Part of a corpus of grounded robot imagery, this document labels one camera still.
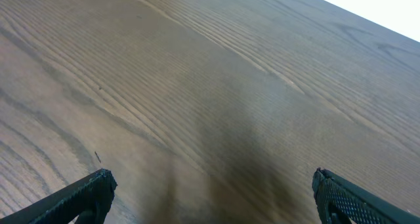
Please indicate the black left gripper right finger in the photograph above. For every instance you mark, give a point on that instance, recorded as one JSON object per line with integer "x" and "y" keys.
{"x": 340, "y": 201}

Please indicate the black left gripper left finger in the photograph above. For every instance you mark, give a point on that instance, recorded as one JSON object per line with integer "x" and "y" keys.
{"x": 88, "y": 200}

